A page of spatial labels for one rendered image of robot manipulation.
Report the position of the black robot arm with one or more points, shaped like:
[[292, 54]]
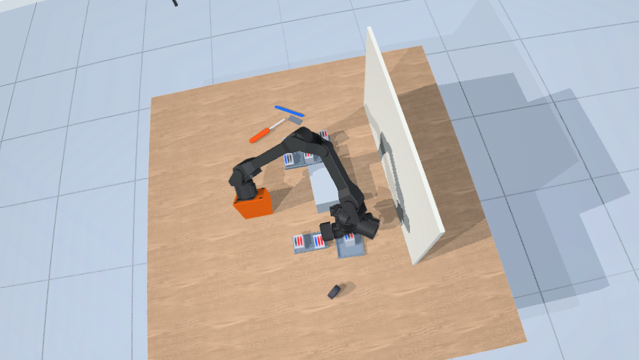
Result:
[[351, 209]]

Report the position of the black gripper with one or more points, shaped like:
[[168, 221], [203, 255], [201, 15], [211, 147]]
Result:
[[334, 231]]

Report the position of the white flat panel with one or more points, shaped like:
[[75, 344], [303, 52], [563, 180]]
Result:
[[415, 207]]

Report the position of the orange-handled screwdriver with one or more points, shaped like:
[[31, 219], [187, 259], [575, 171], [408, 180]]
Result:
[[262, 133]]

